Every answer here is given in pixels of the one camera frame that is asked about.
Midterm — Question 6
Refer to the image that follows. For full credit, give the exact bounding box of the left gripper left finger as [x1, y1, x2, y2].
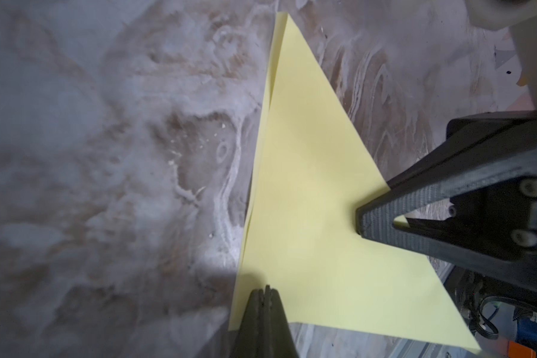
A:
[230, 289, 265, 358]

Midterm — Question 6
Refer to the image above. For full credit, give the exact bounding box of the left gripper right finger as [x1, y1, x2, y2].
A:
[263, 286, 298, 357]

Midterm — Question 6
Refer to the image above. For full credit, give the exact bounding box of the yellow square paper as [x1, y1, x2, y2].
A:
[229, 12, 480, 352]

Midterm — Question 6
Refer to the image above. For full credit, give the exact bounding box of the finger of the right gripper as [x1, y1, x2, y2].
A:
[355, 110, 537, 292]

